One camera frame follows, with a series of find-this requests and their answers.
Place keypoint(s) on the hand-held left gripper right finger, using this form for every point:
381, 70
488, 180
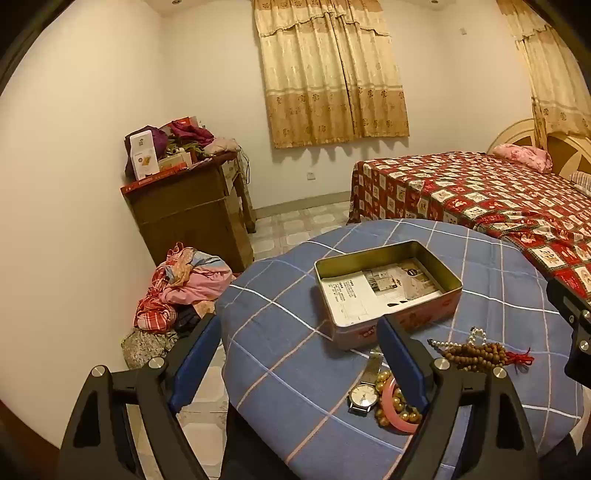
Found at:
401, 355

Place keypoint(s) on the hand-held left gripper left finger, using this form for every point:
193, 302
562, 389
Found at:
194, 360

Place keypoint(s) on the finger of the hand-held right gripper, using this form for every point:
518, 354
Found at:
570, 302
581, 362

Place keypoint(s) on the metal tin box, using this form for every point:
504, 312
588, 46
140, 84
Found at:
360, 330

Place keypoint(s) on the silver wrist watch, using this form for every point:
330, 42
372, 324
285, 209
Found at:
362, 397

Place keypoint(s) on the pink bangle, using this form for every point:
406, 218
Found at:
392, 415

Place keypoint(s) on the grey speckled cloth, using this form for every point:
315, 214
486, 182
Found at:
143, 346

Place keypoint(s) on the picture printed brochure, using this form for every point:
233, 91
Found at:
406, 281

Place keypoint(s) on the pile of colourful clothes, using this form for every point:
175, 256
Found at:
184, 281

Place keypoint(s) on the white printed leaflet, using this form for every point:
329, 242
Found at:
346, 297

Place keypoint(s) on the blue checked tablecloth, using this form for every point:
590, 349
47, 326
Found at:
286, 332

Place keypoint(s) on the striped pillow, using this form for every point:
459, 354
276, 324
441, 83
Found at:
581, 180

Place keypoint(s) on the brown wooden desk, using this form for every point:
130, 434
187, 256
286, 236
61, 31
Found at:
184, 221

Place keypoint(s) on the bed with red patterned bedspread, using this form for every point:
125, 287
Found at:
461, 194

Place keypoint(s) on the pink pillow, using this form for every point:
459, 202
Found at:
521, 154

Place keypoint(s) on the cream wooden headboard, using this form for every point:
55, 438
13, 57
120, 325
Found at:
517, 134

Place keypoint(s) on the flat red box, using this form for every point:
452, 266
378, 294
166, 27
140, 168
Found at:
143, 183

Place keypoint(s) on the cream box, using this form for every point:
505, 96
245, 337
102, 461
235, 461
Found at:
175, 160

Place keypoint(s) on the tall white carton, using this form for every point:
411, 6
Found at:
144, 154

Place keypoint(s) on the pink quilted garment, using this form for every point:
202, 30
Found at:
221, 146

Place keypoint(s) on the magenta garment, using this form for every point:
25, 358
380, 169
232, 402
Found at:
191, 131

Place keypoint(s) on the narrow beige patterned curtain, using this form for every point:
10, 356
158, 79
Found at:
549, 69

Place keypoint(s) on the orange red box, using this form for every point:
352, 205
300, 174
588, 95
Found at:
184, 120

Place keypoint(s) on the wide beige patterned curtain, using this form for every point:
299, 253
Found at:
332, 78

